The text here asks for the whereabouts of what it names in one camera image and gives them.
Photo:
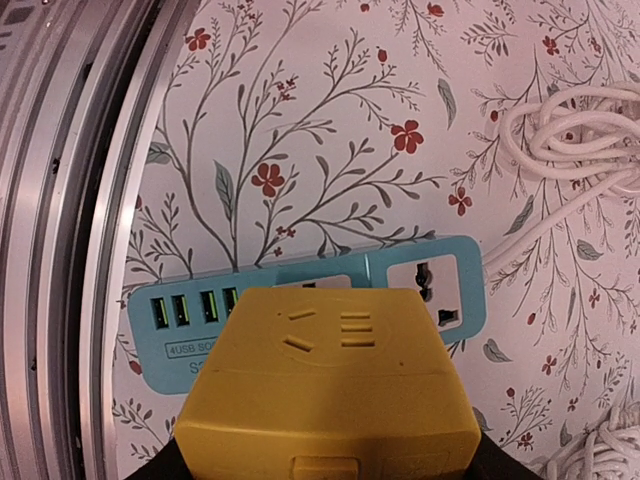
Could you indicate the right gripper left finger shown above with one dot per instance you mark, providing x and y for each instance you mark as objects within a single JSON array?
[{"x": 167, "y": 464}]

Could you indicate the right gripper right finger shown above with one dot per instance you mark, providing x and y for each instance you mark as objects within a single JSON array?
[{"x": 490, "y": 462}]

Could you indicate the teal power strip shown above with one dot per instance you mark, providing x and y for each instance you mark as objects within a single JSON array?
[{"x": 175, "y": 324}]

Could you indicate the yellow cube socket adapter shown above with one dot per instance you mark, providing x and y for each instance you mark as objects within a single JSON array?
[{"x": 316, "y": 383}]

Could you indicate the floral table mat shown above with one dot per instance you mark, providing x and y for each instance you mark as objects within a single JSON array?
[{"x": 298, "y": 128}]

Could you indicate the aluminium front rail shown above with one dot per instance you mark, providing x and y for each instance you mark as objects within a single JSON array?
[{"x": 82, "y": 84}]

